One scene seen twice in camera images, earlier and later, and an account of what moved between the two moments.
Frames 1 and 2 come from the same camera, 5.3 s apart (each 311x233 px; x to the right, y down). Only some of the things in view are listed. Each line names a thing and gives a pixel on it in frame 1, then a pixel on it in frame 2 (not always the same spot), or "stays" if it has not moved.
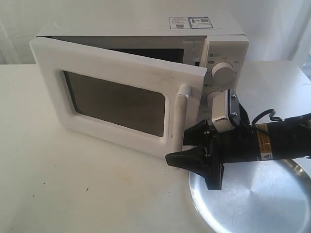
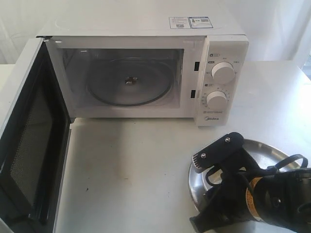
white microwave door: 140,101 to 34,147
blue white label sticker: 189,22 stays
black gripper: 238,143 to 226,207
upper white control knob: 223,73 stays
